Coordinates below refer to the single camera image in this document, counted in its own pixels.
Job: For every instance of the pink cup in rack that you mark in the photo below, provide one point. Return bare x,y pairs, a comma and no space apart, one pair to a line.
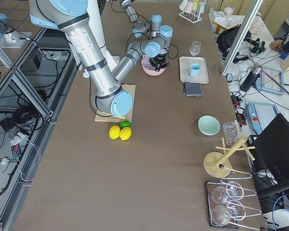
186,6

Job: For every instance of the wooden cutting board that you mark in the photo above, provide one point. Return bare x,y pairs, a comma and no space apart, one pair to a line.
104,117

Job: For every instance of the clear wine glass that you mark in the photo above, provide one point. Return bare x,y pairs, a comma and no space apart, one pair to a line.
195,48

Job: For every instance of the black glass tray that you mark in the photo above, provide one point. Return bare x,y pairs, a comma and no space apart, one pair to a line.
210,185

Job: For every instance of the beige plastic tray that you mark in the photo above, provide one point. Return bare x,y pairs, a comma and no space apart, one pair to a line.
185,62

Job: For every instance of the white cardboard box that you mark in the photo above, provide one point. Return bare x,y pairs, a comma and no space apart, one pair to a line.
224,20

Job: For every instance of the aluminium frame post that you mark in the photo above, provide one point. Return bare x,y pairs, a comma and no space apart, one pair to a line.
248,19

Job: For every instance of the dark grey folded cloth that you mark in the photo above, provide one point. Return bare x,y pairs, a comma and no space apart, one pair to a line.
193,89

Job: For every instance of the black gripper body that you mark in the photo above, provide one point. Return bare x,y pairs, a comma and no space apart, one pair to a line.
160,59

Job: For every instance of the light blue cup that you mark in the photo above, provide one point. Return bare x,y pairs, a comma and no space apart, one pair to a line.
194,69

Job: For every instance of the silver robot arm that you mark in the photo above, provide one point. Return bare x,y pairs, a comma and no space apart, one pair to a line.
81,22
141,28

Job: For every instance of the black bag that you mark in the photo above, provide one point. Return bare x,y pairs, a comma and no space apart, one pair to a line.
226,39

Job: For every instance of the pink bowl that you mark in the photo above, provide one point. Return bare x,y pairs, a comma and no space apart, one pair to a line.
153,72

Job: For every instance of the yellow cup in rack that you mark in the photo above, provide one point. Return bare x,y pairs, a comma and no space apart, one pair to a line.
195,4

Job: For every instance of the upside-down wine glass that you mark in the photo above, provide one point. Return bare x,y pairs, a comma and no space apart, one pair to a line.
231,213
225,192

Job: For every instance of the yellow lemon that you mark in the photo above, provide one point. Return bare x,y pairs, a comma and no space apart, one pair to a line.
125,133
114,132

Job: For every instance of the mint green bowl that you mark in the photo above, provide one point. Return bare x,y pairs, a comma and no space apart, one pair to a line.
208,125

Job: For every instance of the black monitor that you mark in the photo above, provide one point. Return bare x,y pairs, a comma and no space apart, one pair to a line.
272,153

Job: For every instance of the blue teach pendant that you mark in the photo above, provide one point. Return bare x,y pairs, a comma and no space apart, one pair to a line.
267,84
261,114

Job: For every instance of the clear tumbler glass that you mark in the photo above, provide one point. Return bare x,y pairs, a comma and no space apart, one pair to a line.
232,132

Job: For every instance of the black thermos bottle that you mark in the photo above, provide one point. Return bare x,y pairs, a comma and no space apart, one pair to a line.
250,79

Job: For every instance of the clear plastic ice cubes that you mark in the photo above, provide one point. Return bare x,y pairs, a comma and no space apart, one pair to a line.
145,62

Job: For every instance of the white cup rack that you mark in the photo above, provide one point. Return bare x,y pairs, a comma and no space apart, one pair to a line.
192,17

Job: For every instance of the green lime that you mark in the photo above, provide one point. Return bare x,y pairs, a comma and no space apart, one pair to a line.
124,124

